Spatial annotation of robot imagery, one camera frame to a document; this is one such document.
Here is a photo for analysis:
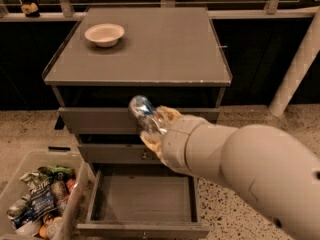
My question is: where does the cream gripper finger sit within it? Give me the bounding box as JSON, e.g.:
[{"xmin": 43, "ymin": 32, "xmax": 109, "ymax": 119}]
[
  {"xmin": 140, "ymin": 131, "xmax": 163, "ymax": 160},
  {"xmin": 156, "ymin": 106, "xmax": 182, "ymax": 123}
]

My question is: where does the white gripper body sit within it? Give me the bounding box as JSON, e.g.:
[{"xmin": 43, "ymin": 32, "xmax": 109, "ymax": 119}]
[{"xmin": 160, "ymin": 114, "xmax": 211, "ymax": 176}]

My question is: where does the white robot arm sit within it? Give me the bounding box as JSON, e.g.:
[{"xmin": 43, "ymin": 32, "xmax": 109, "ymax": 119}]
[{"xmin": 141, "ymin": 107, "xmax": 320, "ymax": 240}]

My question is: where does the grey middle drawer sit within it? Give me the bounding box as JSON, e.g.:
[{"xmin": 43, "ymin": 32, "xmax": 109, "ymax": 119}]
[{"xmin": 78, "ymin": 144, "xmax": 160, "ymax": 164}]

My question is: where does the grey drawer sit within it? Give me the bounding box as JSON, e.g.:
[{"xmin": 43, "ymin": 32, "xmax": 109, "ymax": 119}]
[
  {"xmin": 78, "ymin": 144, "xmax": 160, "ymax": 164},
  {"xmin": 77, "ymin": 164, "xmax": 209, "ymax": 240},
  {"xmin": 58, "ymin": 107, "xmax": 221, "ymax": 136}
]

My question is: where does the grey drawer cabinet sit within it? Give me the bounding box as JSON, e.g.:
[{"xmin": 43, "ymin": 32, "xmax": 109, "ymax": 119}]
[{"xmin": 41, "ymin": 5, "xmax": 233, "ymax": 178}]

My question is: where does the grey bottom drawer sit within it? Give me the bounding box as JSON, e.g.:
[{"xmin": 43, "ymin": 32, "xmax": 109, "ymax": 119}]
[{"xmin": 77, "ymin": 164, "xmax": 209, "ymax": 240}]

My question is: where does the grey top drawer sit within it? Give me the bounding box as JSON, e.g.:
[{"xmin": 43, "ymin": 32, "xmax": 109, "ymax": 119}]
[{"xmin": 58, "ymin": 107, "xmax": 221, "ymax": 136}]

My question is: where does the silver can in bin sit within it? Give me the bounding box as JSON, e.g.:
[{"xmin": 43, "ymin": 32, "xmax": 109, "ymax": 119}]
[{"xmin": 6, "ymin": 194, "xmax": 31, "ymax": 220}]

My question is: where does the green snack bag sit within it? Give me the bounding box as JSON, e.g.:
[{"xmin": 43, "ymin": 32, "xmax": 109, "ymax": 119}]
[{"xmin": 19, "ymin": 165, "xmax": 77, "ymax": 190}]

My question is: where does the white paper bowl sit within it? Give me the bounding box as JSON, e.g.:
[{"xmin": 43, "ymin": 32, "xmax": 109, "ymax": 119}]
[{"xmin": 85, "ymin": 23, "xmax": 125, "ymax": 48}]

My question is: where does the blue chip bag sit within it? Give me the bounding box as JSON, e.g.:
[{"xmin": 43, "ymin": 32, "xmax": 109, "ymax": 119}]
[{"xmin": 10, "ymin": 180, "xmax": 56, "ymax": 229}]

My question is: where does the clear plastic bin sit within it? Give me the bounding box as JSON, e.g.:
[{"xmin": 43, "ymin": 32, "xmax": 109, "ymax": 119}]
[{"xmin": 0, "ymin": 152, "xmax": 88, "ymax": 240}]

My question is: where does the white diagonal pole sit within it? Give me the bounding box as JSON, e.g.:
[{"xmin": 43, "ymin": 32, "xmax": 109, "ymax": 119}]
[{"xmin": 268, "ymin": 9, "xmax": 320, "ymax": 117}]

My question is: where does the yellow black object on ledge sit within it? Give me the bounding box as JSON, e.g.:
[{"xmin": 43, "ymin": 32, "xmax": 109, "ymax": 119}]
[{"xmin": 21, "ymin": 2, "xmax": 40, "ymax": 17}]

